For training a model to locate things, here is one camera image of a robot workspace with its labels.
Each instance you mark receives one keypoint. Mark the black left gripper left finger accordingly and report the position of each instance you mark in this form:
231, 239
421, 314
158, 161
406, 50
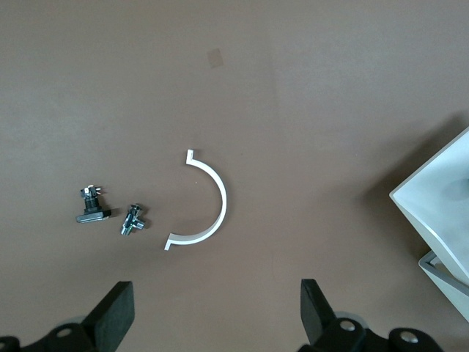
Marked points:
102, 330

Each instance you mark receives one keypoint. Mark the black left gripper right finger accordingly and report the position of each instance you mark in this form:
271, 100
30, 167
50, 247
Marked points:
329, 337

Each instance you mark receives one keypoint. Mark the white drawer cabinet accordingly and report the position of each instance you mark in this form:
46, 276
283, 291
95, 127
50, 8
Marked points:
436, 198

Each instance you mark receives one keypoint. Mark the small metal valve fitting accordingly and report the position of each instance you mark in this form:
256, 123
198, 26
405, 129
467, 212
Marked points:
132, 220

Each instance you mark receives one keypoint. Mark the translucent tape patch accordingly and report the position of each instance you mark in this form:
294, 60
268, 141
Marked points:
215, 58

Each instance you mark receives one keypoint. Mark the black flat-head switch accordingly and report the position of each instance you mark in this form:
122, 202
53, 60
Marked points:
91, 216

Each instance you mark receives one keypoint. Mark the white semicircular bracket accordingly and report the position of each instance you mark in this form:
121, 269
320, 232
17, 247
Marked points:
221, 198

